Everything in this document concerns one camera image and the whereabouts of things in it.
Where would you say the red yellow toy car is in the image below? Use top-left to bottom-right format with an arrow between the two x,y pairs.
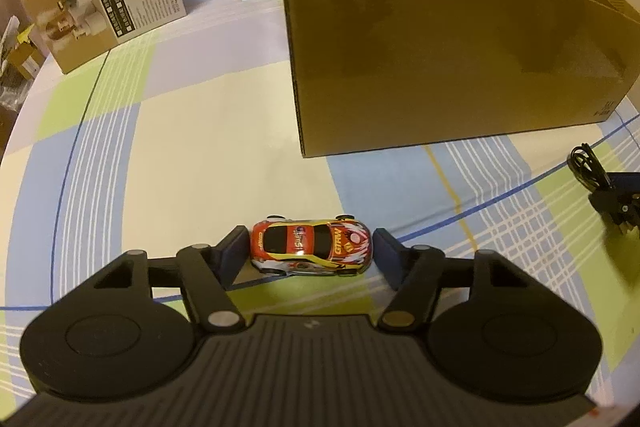
250,215 -> 373,275

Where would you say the checkered bed sheet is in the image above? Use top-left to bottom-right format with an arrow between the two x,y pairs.
1,0 -> 639,414

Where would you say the brown cardboard box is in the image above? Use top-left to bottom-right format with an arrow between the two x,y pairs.
284,0 -> 639,157

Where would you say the cardboard boxes pile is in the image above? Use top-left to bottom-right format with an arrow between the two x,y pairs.
0,13 -> 49,113

